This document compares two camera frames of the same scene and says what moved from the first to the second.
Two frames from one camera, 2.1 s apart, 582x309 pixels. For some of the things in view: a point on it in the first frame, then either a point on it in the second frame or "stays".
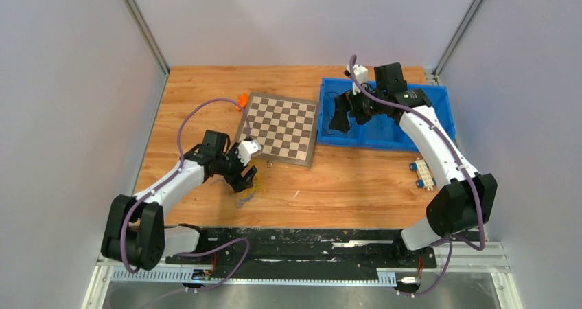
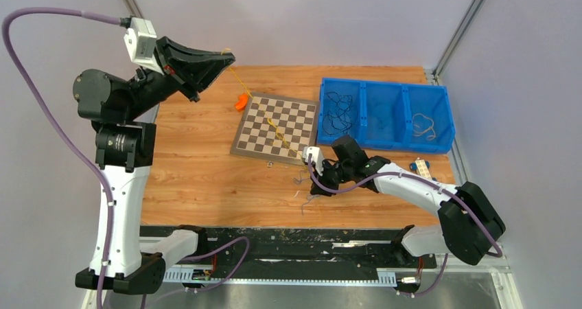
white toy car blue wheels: (425, 179) stays
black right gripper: (344, 102) to (323, 180)
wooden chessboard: (284, 128) stays
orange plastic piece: (243, 101) stays
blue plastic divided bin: (381, 132) stays
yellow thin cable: (257, 185) to (268, 119)
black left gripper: (243, 182) to (192, 69)
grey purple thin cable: (239, 204) to (298, 181)
